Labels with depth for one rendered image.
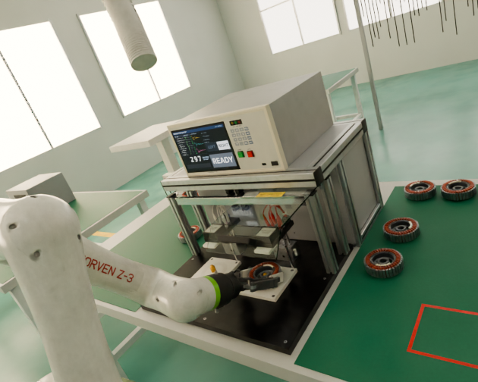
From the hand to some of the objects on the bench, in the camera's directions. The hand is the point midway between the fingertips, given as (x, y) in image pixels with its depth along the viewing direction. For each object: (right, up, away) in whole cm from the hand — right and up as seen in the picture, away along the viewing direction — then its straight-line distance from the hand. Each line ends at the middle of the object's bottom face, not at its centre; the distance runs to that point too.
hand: (264, 275), depth 121 cm
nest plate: (+1, -3, +1) cm, 3 cm away
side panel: (+40, +15, +16) cm, 46 cm away
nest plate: (-17, -3, +17) cm, 24 cm away
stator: (+36, +4, -8) cm, 37 cm away
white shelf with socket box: (-44, +21, +107) cm, 118 cm away
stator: (+1, -2, +1) cm, 2 cm away
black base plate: (-6, -4, +11) cm, 13 cm away
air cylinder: (+9, +4, +11) cm, 15 cm away
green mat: (+55, +7, -16) cm, 58 cm away
